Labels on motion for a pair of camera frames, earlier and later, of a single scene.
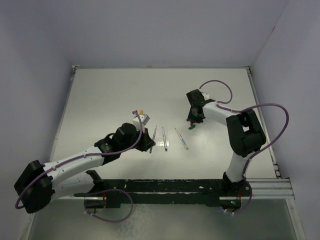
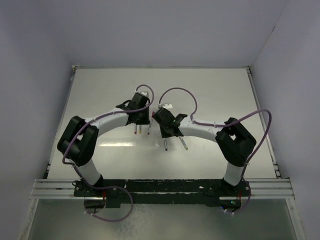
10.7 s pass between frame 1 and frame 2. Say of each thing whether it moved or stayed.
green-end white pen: stayed
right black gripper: moved
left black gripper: moved
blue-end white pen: stayed
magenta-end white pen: moved
